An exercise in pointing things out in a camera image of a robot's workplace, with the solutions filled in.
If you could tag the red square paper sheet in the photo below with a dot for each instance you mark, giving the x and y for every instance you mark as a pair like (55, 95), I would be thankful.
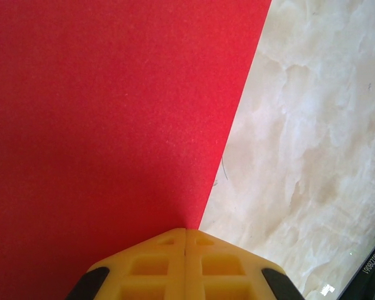
(112, 125)

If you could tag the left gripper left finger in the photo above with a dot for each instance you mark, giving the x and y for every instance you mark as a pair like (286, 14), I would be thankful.
(150, 281)

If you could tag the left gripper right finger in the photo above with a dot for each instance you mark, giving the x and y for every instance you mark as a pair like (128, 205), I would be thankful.
(222, 281)

